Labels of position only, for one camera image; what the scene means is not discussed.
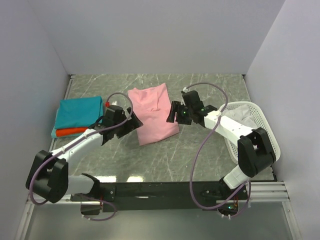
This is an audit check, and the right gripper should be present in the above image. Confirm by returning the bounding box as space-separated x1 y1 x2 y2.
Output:
166 101 194 126

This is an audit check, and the pink t-shirt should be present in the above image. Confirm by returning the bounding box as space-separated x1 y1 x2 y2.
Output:
128 83 179 146

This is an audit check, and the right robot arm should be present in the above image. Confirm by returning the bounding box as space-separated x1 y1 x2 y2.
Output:
166 90 280 200

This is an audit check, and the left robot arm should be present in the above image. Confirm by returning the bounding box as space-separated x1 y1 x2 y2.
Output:
25 105 143 203

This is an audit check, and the teal folded t-shirt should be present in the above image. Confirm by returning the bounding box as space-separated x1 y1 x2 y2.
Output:
51 96 103 139

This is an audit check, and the white t-shirt in basket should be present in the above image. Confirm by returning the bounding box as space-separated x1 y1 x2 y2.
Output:
223 104 258 129

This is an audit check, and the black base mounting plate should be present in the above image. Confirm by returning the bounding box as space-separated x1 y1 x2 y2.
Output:
70 181 249 215

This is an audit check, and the orange folded t-shirt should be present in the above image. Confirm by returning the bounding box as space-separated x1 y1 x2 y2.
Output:
55 127 88 138

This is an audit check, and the white plastic basket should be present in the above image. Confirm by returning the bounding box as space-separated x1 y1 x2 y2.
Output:
222 101 281 161

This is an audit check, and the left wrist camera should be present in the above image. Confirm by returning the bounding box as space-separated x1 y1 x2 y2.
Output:
104 100 118 108

